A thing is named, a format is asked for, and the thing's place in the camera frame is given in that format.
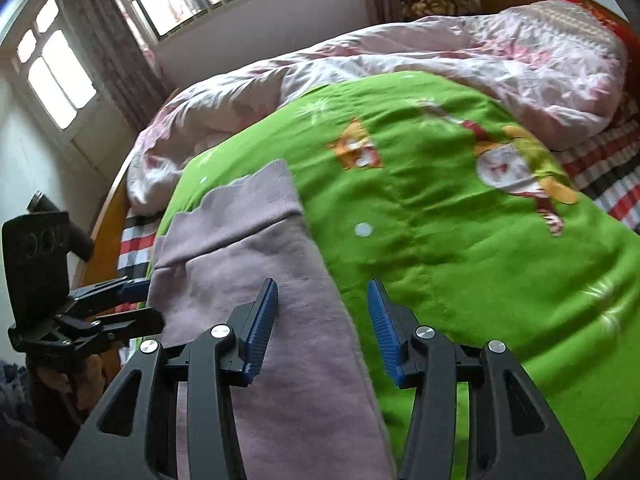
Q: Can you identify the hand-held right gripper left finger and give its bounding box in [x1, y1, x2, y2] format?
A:
[60, 277, 279, 480]

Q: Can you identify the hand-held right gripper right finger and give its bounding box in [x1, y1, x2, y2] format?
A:
[366, 278, 587, 480]

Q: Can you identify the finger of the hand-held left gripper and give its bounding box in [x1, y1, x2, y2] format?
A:
[75, 278, 151, 311]
[55, 307, 166, 339]

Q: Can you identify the mauve knitted sweater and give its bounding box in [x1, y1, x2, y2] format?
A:
[147, 158, 396, 480]

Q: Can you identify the green cartoon printed blanket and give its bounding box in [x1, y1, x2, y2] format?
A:
[135, 71, 640, 480]

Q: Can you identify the pile of clothes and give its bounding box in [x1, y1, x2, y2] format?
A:
[0, 350, 121, 461]

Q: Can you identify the white door with glass panes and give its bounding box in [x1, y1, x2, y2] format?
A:
[0, 0, 131, 181]

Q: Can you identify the checked bed sheet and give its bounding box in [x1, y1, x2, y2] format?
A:
[119, 95, 640, 361]

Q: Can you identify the pink floral quilt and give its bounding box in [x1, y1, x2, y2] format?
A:
[125, 0, 630, 213]

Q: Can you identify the yellow brown plush throw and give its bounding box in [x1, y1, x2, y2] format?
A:
[400, 0, 478, 23]

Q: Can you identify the red floral pillow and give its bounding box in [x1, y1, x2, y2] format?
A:
[545, 0, 633, 56]

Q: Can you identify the wooden bed side rail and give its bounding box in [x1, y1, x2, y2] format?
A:
[82, 150, 151, 376]

